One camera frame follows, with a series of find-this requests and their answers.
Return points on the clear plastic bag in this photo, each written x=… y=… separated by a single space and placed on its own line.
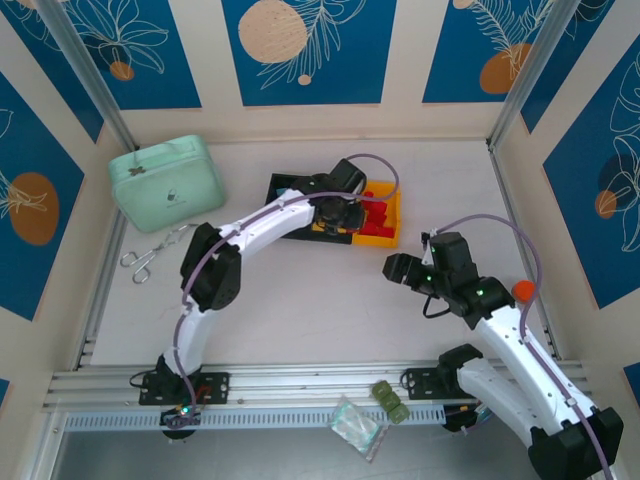
x=355 y=427

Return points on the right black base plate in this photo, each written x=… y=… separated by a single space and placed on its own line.
x=420 y=382

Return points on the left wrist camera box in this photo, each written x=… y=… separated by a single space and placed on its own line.
x=347 y=175

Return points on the aluminium side rail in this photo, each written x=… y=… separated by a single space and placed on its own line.
x=510 y=200
x=102 y=285

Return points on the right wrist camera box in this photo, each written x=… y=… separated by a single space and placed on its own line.
x=452 y=255

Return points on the metal scissor tongs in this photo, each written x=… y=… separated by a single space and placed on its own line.
x=161 y=247

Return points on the mint green medicine bag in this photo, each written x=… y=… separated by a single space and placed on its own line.
x=165 y=185

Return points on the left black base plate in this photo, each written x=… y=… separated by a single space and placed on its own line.
x=220 y=387

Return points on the aluminium corner post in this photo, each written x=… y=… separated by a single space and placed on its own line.
x=533 y=75
x=92 y=75

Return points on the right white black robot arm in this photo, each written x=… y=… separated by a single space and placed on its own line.
x=520 y=355

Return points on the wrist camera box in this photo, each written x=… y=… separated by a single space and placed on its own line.
x=347 y=175
x=452 y=255

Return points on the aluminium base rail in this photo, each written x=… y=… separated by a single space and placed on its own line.
x=310 y=382

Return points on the yellow plastic bin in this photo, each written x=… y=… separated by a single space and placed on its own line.
x=380 y=242

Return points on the olive green cube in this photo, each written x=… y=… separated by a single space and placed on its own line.
x=398 y=414
x=382 y=389
x=390 y=400

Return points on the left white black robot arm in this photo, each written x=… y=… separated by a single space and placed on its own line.
x=270 y=220

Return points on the yellow square lego brick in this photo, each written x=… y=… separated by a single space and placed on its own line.
x=345 y=231
x=317 y=227

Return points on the black bin with yellow legos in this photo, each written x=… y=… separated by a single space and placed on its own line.
x=330 y=240

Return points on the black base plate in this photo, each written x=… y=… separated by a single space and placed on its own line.
x=420 y=382
x=220 y=387

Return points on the orange round cap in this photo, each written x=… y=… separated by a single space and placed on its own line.
x=524 y=291

